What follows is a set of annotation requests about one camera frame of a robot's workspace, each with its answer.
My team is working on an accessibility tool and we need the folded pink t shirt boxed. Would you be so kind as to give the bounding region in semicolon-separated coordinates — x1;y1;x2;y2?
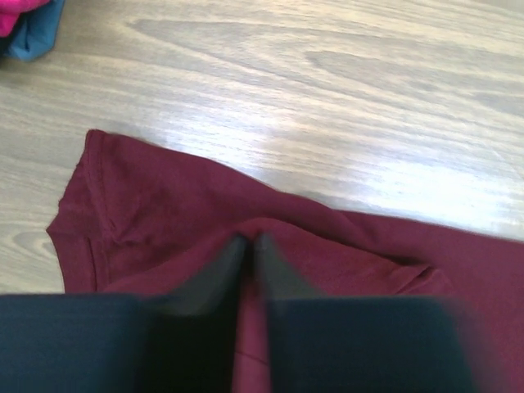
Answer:
0;0;47;38

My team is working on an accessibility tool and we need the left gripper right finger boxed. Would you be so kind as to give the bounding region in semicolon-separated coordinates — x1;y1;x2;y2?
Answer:
255;235;478;392

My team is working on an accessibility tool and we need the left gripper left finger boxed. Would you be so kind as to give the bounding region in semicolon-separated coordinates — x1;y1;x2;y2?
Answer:
1;237;246;392

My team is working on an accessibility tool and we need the folded blue t shirt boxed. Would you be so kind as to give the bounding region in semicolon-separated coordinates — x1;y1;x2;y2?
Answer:
1;1;65;61

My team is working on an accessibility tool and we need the maroon t shirt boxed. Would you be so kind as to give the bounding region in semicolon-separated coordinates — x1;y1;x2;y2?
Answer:
47;130;523;392

